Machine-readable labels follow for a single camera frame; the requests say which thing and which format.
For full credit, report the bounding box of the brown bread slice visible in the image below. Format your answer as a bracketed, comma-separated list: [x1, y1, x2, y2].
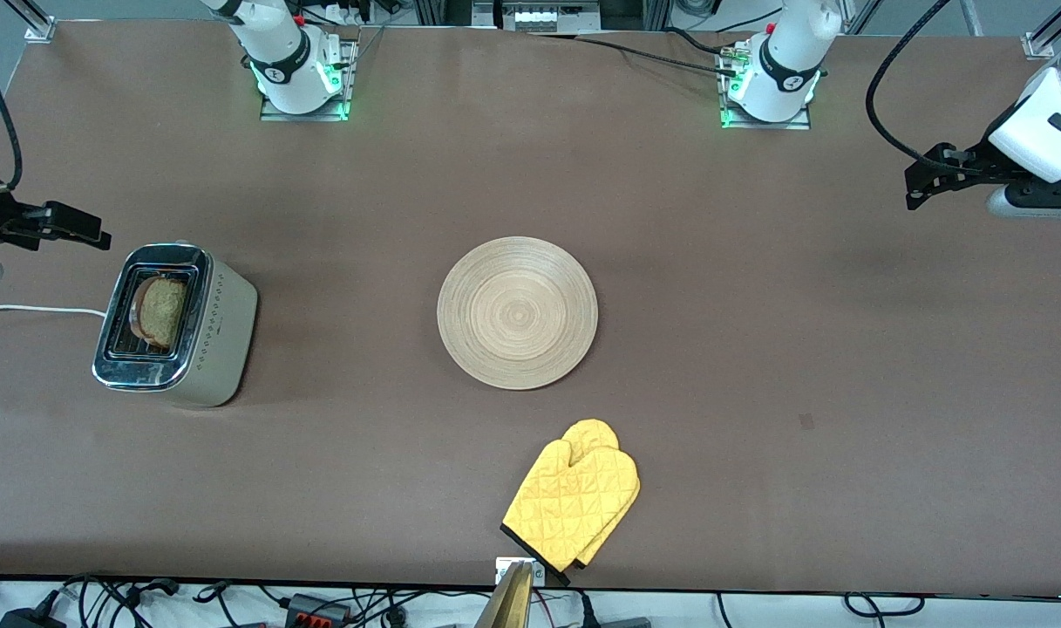
[129, 275, 191, 352]

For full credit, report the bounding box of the round wooden plate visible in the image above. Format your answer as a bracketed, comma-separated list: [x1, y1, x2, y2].
[437, 236, 599, 391]

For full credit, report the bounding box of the silver two-slot toaster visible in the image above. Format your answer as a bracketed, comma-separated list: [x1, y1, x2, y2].
[92, 238, 259, 408]

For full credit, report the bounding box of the black power adapter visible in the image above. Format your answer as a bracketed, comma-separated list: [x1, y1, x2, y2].
[0, 608, 67, 628]

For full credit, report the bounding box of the yellow quilted oven mitt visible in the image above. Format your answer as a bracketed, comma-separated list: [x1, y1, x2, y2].
[565, 419, 642, 568]
[501, 439, 640, 585]

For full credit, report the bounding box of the white power strip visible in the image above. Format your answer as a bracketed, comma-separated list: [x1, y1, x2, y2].
[498, 3, 576, 32]

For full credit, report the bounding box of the black box with red connectors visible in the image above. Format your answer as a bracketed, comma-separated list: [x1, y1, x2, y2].
[286, 594, 353, 625]

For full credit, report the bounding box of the gold metal stand bar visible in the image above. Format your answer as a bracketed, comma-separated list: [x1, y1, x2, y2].
[473, 561, 535, 628]

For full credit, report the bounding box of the white toaster power cord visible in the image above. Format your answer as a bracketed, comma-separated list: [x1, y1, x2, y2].
[0, 304, 108, 317]

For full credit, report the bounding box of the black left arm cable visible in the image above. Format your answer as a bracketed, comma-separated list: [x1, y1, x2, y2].
[864, 0, 989, 175]

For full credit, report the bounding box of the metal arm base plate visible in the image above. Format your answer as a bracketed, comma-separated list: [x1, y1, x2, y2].
[719, 42, 813, 131]
[260, 39, 357, 122]

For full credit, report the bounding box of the long black table cable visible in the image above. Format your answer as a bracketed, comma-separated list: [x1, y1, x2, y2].
[530, 33, 740, 78]

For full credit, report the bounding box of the silver stand clamp bracket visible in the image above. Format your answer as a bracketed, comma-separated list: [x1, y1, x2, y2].
[495, 558, 547, 586]

